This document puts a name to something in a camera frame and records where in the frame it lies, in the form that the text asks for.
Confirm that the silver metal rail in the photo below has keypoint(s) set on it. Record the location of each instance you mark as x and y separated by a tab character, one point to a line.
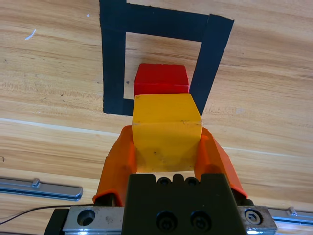
298	216
49	191

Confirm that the black tape square outline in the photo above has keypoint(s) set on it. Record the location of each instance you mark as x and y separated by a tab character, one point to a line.
112	73

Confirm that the yellow cube block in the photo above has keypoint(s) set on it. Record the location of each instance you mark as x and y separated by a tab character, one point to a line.
166	127

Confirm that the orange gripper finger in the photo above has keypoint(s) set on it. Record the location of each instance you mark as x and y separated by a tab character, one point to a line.
117	161
215	159

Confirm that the red cube block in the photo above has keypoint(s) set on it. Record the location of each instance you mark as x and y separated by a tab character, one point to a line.
161	74

